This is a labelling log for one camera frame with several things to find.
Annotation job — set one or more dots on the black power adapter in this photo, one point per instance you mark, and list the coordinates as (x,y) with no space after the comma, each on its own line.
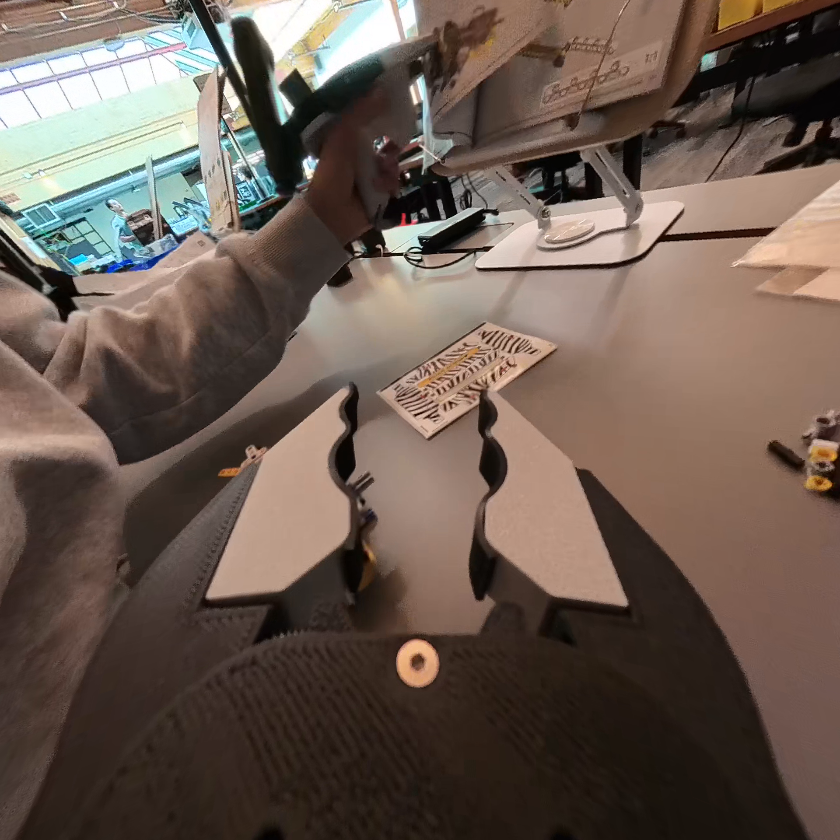
(453,226)

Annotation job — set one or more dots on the zebra striped sticker sheet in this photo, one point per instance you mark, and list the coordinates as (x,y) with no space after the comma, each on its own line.
(453,377)

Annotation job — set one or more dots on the black lego pin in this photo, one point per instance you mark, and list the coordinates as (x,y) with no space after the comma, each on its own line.
(786,454)

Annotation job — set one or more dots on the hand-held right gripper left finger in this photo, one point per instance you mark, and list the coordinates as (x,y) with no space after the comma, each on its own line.
(282,525)

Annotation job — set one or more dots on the person's left hand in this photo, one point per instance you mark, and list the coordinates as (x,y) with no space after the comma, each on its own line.
(341,190)

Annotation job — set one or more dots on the grey lego piece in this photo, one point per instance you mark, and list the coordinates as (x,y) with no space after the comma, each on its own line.
(823,426)

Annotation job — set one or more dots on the cardboard panel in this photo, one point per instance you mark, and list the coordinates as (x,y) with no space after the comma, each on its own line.
(216,157)

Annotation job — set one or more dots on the person's left forearm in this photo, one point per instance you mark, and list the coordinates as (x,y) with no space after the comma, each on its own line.
(216,315)

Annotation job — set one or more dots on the white book stand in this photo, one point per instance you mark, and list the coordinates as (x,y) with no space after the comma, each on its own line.
(590,243)

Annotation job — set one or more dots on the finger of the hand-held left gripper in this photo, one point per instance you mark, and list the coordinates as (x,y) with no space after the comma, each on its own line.
(407,59)

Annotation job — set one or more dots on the black pole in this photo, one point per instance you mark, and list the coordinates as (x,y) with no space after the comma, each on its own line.
(262,98)

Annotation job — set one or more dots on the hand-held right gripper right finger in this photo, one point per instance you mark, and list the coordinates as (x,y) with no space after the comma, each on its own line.
(544,525)

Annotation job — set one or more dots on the lego instruction booklet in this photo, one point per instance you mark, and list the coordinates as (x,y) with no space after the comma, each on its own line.
(512,39)

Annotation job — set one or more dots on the clear plastic bag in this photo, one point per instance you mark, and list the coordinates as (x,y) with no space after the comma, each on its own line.
(800,229)

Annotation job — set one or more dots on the person's grey sweater torso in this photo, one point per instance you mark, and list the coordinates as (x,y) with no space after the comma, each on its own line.
(46,558)

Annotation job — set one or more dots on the yellow lego piece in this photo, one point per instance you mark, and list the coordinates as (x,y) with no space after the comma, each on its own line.
(823,469)

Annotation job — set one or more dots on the multicoloured lego model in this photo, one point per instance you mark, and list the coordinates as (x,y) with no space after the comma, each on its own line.
(366,564)

